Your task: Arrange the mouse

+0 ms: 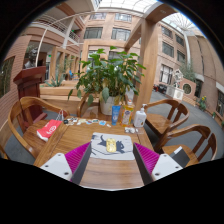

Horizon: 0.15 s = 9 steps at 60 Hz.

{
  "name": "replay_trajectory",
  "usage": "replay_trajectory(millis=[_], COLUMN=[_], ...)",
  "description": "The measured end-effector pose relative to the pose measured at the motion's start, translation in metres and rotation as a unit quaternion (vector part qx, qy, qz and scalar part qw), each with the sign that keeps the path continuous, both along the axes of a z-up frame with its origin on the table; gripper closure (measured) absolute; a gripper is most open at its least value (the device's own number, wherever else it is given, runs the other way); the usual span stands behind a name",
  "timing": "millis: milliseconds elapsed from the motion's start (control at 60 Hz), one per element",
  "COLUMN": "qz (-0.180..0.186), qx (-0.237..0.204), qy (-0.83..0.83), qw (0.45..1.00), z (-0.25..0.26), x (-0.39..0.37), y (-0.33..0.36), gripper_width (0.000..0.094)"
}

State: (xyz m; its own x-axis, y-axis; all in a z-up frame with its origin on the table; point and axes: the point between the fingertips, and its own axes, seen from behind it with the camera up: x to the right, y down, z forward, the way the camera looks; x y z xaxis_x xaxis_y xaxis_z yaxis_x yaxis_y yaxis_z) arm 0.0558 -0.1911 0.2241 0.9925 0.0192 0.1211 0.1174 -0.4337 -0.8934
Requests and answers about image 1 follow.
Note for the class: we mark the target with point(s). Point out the white cat-print mouse pad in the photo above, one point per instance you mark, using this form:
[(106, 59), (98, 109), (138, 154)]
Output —
[(100, 153)]

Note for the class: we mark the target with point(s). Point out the white pump bottle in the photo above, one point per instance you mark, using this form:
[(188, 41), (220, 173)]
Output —
[(140, 118)]

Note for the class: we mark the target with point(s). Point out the black notebook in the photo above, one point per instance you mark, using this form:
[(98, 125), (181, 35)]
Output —
[(181, 156)]

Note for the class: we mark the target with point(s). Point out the green potted plant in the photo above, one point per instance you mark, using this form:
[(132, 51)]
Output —
[(110, 73)]

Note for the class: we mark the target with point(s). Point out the blue tube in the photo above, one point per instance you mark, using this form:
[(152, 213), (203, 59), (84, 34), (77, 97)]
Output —
[(116, 115)]

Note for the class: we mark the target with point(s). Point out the clear plastic packet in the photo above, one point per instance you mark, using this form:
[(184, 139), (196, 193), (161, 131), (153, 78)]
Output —
[(130, 130)]

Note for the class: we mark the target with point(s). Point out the bunch of keys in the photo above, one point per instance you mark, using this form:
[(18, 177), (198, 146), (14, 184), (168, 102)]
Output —
[(66, 121)]

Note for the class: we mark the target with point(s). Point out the dark red wooden pedestal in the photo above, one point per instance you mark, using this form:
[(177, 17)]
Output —
[(30, 83)]

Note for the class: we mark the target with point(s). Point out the yellow flowering plant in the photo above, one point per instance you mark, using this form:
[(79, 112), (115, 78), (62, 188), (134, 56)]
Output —
[(202, 103)]

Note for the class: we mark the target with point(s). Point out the red and white bag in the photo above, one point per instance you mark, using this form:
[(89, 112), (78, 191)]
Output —
[(48, 130)]

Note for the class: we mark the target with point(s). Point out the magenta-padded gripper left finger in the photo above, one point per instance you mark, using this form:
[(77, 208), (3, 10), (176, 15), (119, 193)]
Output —
[(60, 165)]

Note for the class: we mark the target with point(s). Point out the dark bust statue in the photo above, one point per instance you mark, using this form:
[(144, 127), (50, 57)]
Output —
[(31, 60)]

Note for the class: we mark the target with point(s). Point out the blue sticker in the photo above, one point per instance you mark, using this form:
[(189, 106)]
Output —
[(102, 123)]

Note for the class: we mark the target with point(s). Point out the wooden armchair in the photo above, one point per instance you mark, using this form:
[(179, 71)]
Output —
[(20, 133), (2, 153), (81, 106), (156, 120), (200, 131)]

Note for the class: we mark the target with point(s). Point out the white sculpture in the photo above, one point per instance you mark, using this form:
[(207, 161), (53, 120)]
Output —
[(178, 78)]

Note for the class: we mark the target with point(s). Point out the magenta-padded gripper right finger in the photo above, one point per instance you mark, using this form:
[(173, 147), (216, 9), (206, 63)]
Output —
[(163, 165)]

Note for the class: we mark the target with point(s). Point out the wooden planter with plants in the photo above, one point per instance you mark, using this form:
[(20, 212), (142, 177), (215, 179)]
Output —
[(56, 93)]

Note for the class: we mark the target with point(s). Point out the yellow computer mouse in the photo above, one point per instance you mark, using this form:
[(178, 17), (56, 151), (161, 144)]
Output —
[(111, 145)]

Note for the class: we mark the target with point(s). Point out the yellow dish soap bottle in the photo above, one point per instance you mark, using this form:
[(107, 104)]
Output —
[(127, 115)]

